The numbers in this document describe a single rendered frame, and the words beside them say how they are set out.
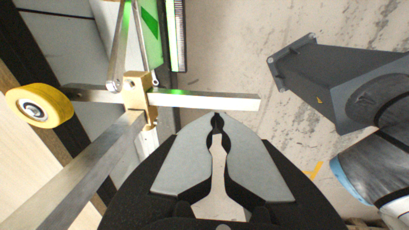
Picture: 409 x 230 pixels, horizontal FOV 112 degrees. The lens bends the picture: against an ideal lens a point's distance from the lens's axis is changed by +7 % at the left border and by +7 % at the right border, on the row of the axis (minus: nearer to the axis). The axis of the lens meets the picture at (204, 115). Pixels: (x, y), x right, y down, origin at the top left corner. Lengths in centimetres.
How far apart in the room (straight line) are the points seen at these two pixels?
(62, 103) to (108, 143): 14
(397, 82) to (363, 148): 23
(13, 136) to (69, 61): 20
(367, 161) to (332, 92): 24
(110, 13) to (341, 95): 82
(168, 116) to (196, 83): 71
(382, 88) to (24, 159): 101
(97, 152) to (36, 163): 29
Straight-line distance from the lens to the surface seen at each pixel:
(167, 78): 43
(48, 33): 49
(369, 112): 71
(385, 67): 75
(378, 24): 150
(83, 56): 53
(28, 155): 52
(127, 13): 22
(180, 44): 40
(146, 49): 33
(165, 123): 52
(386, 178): 62
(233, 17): 111
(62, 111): 36
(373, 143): 65
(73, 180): 23
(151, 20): 37
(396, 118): 67
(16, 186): 70
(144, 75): 31
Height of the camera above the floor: 110
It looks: 58 degrees down
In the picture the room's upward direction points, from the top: 173 degrees counter-clockwise
